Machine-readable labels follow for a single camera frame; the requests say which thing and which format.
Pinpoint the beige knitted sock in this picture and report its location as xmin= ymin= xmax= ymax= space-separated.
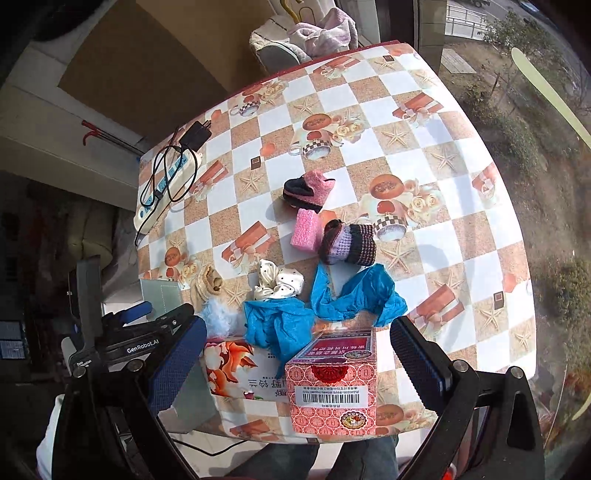
xmin=195 ymin=264 xmax=223 ymax=302

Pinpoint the blue cloth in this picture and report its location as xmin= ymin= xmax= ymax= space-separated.
xmin=243 ymin=297 xmax=315 ymax=378
xmin=310 ymin=264 xmax=408 ymax=327

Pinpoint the white dotted sock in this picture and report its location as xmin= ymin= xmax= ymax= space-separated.
xmin=253 ymin=259 xmax=304 ymax=301

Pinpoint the purple striped knitted sock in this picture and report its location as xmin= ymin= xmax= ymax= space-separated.
xmin=318 ymin=219 xmax=377 ymax=266

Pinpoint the grey storage box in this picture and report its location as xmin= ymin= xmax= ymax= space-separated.
xmin=139 ymin=279 xmax=216 ymax=434

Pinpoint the floral tissue pack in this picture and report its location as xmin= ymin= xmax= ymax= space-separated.
xmin=201 ymin=339 xmax=287 ymax=403

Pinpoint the light blue fluffy sock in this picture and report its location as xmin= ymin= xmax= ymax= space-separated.
xmin=199 ymin=298 xmax=245 ymax=341

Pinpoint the red patterned carton box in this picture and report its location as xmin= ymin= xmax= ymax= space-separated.
xmin=284 ymin=329 xmax=378 ymax=438

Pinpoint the white power strip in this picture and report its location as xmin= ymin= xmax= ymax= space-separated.
xmin=134 ymin=146 xmax=202 ymax=235

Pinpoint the pink sponge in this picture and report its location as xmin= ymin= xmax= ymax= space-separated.
xmin=290 ymin=209 xmax=324 ymax=253

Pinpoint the checkered tablecloth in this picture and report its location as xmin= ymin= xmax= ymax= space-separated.
xmin=138 ymin=42 xmax=536 ymax=443

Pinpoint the pink black sock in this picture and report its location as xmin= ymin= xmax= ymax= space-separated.
xmin=283 ymin=170 xmax=335 ymax=213

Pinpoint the black power adapter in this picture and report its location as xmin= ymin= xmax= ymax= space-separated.
xmin=178 ymin=120 xmax=211 ymax=152

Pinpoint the chair with grey cushion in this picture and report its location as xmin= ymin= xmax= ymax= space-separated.
xmin=249 ymin=15 xmax=311 ymax=75

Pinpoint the pink clothes pile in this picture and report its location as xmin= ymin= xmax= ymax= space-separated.
xmin=288 ymin=7 xmax=359 ymax=58

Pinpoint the black cable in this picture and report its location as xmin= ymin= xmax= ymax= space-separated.
xmin=134 ymin=124 xmax=201 ymax=246

